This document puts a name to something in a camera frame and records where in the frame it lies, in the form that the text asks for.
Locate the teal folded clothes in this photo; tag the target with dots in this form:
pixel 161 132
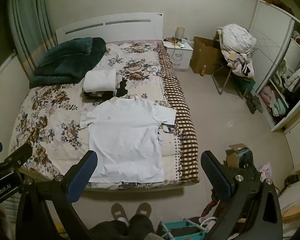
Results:
pixel 280 107

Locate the beige table lamp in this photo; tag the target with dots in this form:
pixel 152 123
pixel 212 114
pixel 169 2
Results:
pixel 180 33

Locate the white nightstand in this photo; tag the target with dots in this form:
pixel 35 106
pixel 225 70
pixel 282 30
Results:
pixel 181 58

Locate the dark green plush blanket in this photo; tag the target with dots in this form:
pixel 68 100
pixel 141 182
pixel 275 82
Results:
pixel 65 72

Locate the red cloth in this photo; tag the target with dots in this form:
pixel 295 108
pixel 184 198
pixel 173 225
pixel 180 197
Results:
pixel 210 207

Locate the grey-green curtain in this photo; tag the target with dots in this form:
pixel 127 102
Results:
pixel 27 25

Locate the white bundled duvet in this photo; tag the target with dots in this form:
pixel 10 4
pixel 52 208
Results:
pixel 236 38

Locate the person's right slipper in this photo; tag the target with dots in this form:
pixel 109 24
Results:
pixel 143 208

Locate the dark green plush pillow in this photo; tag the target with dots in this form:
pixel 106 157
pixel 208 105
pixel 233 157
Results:
pixel 65 51

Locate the person's right leg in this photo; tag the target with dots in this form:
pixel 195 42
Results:
pixel 141 228

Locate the metal folding chair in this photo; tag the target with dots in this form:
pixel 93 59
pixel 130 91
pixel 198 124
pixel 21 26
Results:
pixel 221 85

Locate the white bed headboard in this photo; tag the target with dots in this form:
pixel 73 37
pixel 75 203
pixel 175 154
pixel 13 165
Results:
pixel 110 28

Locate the pink folded clothes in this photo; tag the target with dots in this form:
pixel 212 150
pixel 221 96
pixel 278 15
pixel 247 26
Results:
pixel 268 95

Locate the white T-shirt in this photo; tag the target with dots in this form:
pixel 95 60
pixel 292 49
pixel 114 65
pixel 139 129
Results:
pixel 125 142

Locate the pair of dark shoes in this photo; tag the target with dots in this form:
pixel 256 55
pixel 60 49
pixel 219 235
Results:
pixel 253 103

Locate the dark green bag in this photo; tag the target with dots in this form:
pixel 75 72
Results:
pixel 243 83

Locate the stack of folded clothes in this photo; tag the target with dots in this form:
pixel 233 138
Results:
pixel 100 80

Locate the person's left slipper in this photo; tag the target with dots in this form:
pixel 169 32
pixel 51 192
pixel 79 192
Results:
pixel 119 212

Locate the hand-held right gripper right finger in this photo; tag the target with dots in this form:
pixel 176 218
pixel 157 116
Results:
pixel 215 176

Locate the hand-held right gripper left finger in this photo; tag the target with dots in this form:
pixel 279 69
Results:
pixel 82 176

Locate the white wardrobe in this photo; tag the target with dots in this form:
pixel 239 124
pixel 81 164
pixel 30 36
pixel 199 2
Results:
pixel 265 30

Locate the white hanging jacket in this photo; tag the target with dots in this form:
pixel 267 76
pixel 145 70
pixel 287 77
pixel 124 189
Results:
pixel 296 76

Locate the large cardboard box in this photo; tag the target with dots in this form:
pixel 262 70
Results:
pixel 202 55

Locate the brown checked blanket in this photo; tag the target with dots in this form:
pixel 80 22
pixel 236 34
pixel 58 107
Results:
pixel 182 105

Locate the pile of mixed clothes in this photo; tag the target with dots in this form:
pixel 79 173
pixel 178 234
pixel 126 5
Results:
pixel 240 63

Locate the small open cardboard box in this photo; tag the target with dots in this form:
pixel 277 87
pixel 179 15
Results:
pixel 232 155

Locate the teal storage rack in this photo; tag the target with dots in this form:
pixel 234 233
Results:
pixel 185 230

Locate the brown bottle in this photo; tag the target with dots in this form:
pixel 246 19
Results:
pixel 203 71

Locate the bed with floral sheet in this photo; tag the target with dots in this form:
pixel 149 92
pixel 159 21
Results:
pixel 52 120

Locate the person's slipper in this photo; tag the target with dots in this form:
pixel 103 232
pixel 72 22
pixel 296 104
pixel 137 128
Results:
pixel 143 208
pixel 119 212

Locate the small teal container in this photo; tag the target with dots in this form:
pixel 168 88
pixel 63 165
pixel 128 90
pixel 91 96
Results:
pixel 184 41

